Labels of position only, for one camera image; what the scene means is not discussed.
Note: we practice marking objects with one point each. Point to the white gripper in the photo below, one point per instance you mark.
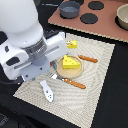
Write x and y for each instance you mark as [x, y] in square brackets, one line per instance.
[32, 61]

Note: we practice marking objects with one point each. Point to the beige bowl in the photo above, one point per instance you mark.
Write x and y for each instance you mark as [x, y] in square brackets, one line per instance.
[122, 14]

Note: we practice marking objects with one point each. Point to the beige woven placemat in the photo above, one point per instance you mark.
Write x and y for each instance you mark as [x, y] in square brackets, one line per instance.
[72, 107]

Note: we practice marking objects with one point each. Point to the small grey pot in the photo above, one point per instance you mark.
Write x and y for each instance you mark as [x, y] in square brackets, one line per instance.
[69, 9]

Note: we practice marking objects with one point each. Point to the pink toy stove board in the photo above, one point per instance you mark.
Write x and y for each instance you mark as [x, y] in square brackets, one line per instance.
[105, 26]

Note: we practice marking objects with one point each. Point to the black stove burner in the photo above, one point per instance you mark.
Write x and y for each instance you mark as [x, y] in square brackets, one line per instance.
[89, 18]
[95, 5]

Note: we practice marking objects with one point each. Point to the yellow butter box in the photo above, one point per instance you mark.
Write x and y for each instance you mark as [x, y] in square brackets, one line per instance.
[71, 44]

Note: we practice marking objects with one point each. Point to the round wooden plate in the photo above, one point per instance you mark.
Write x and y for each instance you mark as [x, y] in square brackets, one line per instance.
[69, 73]

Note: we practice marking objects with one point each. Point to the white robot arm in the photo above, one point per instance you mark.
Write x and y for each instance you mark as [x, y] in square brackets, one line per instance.
[19, 22]

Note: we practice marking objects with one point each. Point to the wooden handled knife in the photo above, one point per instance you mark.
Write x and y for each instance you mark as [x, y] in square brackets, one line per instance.
[88, 59]

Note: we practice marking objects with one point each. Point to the yellow cheese wedge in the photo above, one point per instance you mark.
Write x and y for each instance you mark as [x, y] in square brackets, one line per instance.
[69, 63]

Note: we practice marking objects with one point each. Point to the wooden handled fork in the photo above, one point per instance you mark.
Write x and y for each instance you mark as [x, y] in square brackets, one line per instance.
[74, 83]

